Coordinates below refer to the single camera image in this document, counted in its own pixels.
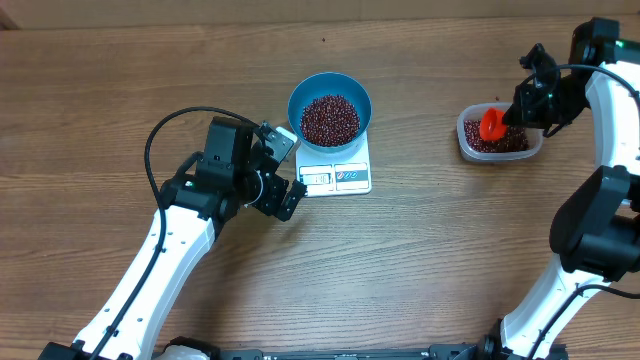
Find red scoop blue handle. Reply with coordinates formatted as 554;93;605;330
479;107;508;141

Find red beans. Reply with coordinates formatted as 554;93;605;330
299;95;529;153

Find blue bowl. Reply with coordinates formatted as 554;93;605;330
287;72;373;153

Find white kitchen scale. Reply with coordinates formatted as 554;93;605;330
296;133;373;198

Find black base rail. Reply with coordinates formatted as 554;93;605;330
149;335;571;360

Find clear plastic container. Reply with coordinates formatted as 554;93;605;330
456;102;544;163

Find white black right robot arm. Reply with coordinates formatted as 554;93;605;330
462;17;639;359

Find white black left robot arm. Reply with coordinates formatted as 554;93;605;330
40;116;306;359

